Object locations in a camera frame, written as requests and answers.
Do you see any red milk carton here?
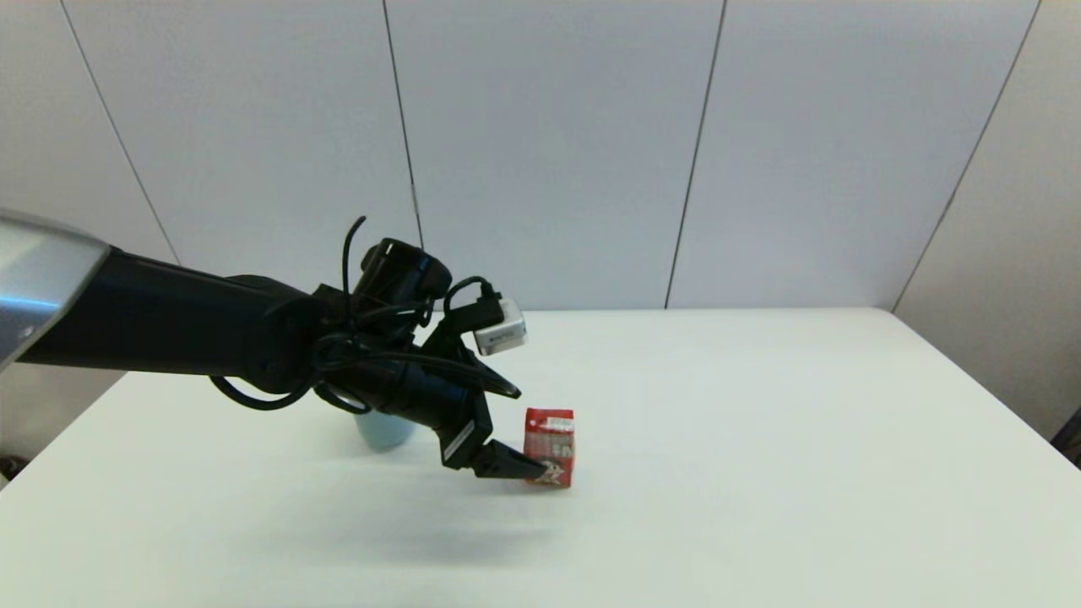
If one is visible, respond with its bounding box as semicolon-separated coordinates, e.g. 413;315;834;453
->
523;407;576;488

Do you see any light blue cylindrical cup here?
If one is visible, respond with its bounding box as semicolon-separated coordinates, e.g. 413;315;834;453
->
354;409;420;451

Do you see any black equipment piece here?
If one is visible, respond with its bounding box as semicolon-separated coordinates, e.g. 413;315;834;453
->
1051;405;1081;470

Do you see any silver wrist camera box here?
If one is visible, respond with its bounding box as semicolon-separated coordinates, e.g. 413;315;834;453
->
472;295;529;356

